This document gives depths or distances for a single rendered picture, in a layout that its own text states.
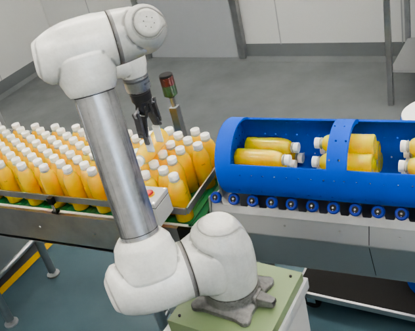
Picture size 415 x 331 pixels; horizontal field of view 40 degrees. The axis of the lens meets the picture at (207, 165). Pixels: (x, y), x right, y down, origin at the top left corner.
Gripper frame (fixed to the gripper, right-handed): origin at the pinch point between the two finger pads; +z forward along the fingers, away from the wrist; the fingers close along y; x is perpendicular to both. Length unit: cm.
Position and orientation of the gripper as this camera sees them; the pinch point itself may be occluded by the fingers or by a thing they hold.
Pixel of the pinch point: (153, 139)
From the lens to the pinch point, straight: 210.4
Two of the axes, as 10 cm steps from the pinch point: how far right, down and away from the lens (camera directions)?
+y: 4.0, -5.5, 7.3
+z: 2.0, 8.3, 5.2
